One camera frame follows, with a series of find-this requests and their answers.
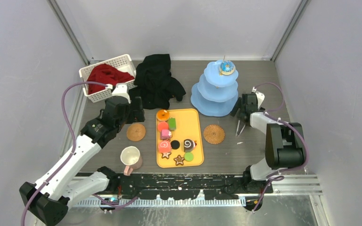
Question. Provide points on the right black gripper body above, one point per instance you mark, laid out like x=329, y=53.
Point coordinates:
x=238, y=105

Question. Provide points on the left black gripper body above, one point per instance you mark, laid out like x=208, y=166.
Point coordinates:
x=132, y=116

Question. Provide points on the metal tongs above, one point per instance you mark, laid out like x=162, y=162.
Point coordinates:
x=240, y=127

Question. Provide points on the blue three-tier cake stand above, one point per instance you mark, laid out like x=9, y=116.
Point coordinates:
x=215, y=94

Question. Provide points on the blue donut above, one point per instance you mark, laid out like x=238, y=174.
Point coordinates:
x=227, y=67

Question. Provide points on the green roll cake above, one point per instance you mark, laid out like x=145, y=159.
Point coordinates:
x=172, y=123

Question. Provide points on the chocolate swirl roll cake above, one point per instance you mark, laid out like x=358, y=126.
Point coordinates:
x=189, y=145

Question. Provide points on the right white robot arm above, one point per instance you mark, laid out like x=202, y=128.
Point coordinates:
x=284, y=141

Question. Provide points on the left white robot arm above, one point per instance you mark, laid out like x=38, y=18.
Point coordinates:
x=51, y=196

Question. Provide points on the left woven coaster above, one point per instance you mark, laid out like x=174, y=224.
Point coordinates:
x=136, y=132

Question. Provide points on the woven coaster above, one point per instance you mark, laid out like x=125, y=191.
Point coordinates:
x=214, y=134
x=136, y=132

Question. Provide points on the red cloth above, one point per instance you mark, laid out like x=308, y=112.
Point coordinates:
x=109, y=75

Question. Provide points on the white plastic basket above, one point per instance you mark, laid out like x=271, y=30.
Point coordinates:
x=96, y=93

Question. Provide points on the black cloth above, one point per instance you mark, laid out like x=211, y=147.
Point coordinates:
x=155, y=83

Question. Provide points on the right woven coaster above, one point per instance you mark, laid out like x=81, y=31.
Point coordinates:
x=214, y=134

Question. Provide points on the orange donut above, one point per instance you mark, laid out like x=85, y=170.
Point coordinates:
x=162, y=115

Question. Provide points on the red round cake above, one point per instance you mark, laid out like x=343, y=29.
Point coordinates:
x=162, y=125

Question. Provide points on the pink mug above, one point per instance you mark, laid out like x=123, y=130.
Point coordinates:
x=132, y=159

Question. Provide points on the pink cube cake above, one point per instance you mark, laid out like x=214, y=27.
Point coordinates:
x=165, y=134

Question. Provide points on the pink swirl roll cake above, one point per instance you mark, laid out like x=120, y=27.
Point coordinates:
x=164, y=146

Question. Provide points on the brown star cookie left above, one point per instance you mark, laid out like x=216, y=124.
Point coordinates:
x=166, y=155

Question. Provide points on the brown star cookie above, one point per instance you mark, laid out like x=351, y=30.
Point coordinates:
x=166, y=155
x=179, y=160

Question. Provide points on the black round cookie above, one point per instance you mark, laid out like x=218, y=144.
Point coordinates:
x=175, y=144

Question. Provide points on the yellow tray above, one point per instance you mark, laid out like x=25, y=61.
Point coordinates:
x=188, y=127

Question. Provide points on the green round macaron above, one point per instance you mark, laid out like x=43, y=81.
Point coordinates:
x=189, y=156

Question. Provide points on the brown star cookie right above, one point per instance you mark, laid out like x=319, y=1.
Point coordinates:
x=179, y=160

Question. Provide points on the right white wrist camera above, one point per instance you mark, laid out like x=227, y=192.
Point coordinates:
x=260, y=96

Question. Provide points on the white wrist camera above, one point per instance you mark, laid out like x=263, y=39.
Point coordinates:
x=121, y=89
x=260, y=96

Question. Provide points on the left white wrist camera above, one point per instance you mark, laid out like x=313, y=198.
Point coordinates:
x=121, y=89

